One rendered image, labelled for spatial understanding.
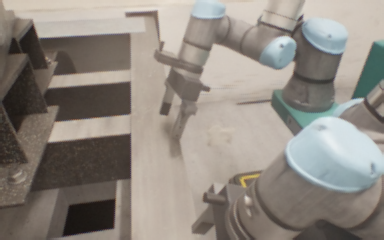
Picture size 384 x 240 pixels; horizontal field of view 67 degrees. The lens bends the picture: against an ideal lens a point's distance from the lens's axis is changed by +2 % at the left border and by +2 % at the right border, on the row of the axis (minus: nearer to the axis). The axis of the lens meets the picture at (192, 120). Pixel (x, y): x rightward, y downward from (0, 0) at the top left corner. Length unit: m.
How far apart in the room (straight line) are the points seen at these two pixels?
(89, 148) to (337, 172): 0.76
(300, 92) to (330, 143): 0.62
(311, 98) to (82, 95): 0.83
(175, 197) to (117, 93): 0.62
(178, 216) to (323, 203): 0.41
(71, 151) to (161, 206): 0.38
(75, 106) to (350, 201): 1.09
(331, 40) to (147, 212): 0.61
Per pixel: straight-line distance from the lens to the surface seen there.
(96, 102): 1.23
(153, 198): 0.70
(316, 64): 0.86
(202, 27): 0.70
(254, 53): 0.70
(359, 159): 0.29
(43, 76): 1.29
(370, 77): 0.88
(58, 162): 0.99
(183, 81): 0.69
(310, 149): 0.29
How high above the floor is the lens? 1.20
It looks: 36 degrees down
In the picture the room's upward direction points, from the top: straight up
